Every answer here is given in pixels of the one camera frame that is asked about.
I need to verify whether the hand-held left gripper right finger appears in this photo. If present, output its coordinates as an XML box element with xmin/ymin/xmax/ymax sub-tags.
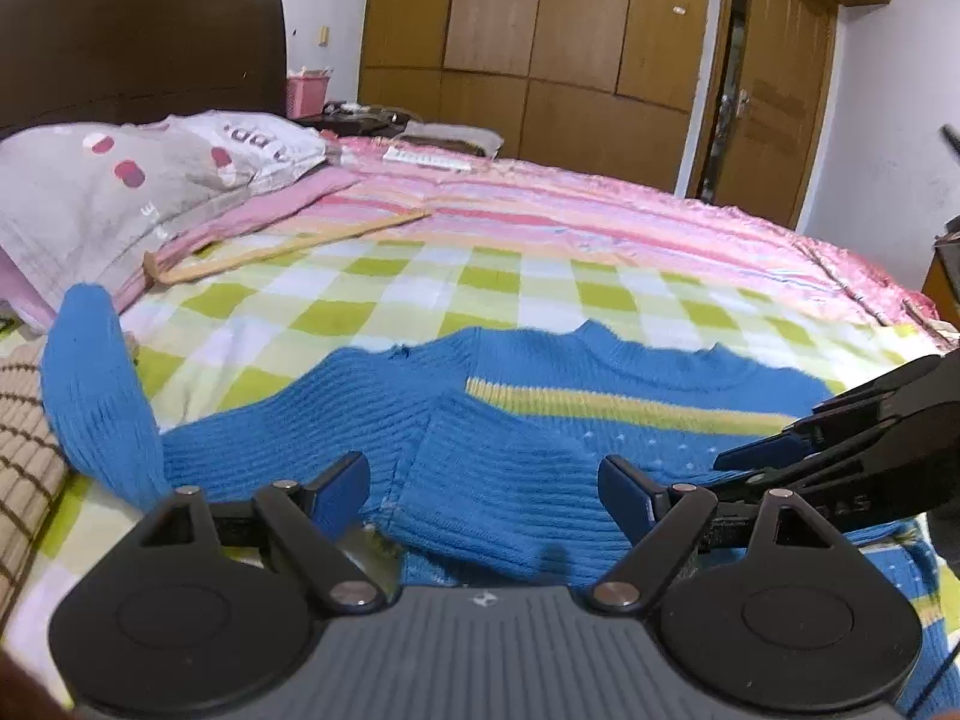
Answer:
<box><xmin>587</xmin><ymin>454</ymin><xmax>848</xmax><ymax>612</ymax></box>

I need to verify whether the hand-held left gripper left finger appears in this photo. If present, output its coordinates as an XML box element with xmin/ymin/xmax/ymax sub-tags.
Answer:
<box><xmin>142</xmin><ymin>452</ymin><xmax>387</xmax><ymax>612</ymax></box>

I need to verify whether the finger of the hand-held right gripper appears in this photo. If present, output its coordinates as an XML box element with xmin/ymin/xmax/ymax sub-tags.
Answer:
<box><xmin>715</xmin><ymin>352</ymin><xmax>960</xmax><ymax>473</ymax></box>
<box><xmin>705</xmin><ymin>420</ymin><xmax>960</xmax><ymax>533</ymax></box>

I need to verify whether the blue knitted sweater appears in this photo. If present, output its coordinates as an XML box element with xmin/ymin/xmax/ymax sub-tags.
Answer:
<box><xmin>41</xmin><ymin>281</ymin><xmax>953</xmax><ymax>720</ymax></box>

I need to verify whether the checked and striped blanket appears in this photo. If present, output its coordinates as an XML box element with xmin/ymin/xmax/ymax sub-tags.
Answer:
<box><xmin>0</xmin><ymin>131</ymin><xmax>960</xmax><ymax>720</ymax></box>

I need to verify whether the brown cabinet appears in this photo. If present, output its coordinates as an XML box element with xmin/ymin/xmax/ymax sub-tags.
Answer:
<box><xmin>921</xmin><ymin>214</ymin><xmax>960</xmax><ymax>316</ymax></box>

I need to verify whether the long wooden stick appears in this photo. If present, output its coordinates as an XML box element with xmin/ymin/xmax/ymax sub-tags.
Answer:
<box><xmin>142</xmin><ymin>210</ymin><xmax>434</xmax><ymax>290</ymax></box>

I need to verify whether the pink pillow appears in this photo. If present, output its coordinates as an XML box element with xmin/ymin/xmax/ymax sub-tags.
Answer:
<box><xmin>0</xmin><ymin>169</ymin><xmax>361</xmax><ymax>331</ymax></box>

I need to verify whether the brown checked mat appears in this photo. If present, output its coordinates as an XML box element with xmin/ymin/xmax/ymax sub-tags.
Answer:
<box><xmin>0</xmin><ymin>334</ymin><xmax>72</xmax><ymax>623</ymax></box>

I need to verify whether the white paper strip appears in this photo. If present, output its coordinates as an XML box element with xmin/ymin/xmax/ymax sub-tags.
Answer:
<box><xmin>382</xmin><ymin>146</ymin><xmax>470</xmax><ymax>172</ymax></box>

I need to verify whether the wooden door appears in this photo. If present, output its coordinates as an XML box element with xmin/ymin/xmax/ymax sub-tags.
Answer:
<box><xmin>690</xmin><ymin>0</ymin><xmax>837</xmax><ymax>230</ymax></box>

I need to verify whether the folded grey cloth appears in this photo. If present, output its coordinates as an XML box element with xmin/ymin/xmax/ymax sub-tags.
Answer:
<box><xmin>390</xmin><ymin>120</ymin><xmax>505</xmax><ymax>158</ymax></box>

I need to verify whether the dark nightstand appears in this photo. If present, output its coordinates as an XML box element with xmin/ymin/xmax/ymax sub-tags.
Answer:
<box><xmin>292</xmin><ymin>101</ymin><xmax>410</xmax><ymax>136</ymax></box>

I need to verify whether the grey dotted pillow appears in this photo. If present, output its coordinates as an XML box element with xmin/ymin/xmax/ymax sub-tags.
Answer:
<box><xmin>0</xmin><ymin>114</ymin><xmax>331</xmax><ymax>301</ymax></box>

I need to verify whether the pink plastic basket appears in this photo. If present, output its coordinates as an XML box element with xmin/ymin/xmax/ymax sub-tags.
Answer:
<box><xmin>287</xmin><ymin>67</ymin><xmax>332</xmax><ymax>119</ymax></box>

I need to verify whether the wooden wardrobe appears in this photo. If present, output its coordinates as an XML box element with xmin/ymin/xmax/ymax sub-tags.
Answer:
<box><xmin>358</xmin><ymin>0</ymin><xmax>893</xmax><ymax>196</ymax></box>

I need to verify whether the dark wooden headboard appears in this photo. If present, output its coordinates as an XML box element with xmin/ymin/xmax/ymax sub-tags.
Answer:
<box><xmin>0</xmin><ymin>0</ymin><xmax>290</xmax><ymax>140</ymax></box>

